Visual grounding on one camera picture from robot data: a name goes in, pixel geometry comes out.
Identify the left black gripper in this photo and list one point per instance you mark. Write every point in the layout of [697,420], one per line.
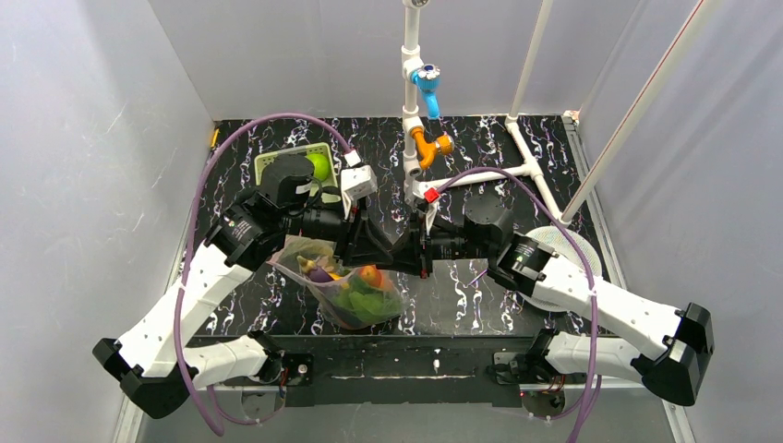
[356,238]

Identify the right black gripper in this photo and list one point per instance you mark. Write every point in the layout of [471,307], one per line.
[422,245]

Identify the orange toy fruit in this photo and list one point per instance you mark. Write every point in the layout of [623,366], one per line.
[373,278]

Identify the purple eggplant toy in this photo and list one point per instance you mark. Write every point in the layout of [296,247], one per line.
[314,272]

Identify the clear zip top bag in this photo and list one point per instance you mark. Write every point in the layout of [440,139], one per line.
[322,252]

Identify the green plastic basket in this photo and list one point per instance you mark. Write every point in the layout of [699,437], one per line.
[293,161]

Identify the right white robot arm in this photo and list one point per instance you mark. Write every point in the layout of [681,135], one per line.
[665,348]

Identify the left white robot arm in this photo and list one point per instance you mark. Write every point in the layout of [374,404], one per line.
[153,362]

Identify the green lime toy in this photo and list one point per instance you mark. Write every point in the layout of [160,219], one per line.
[321,164]

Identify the orange faucet valve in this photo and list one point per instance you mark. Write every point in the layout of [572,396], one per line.
[429,150]

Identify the blue faucet valve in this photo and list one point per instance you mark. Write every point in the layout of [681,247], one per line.
[427,80]

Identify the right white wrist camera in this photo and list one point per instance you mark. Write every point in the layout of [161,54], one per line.
[426,201]

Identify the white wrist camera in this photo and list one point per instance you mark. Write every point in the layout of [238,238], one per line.
[426,201]
[357,181]

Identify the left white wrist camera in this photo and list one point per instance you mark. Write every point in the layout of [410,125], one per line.
[357,181]

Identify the yellow handled screwdriver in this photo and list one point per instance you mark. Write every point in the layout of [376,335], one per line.
[475,281]

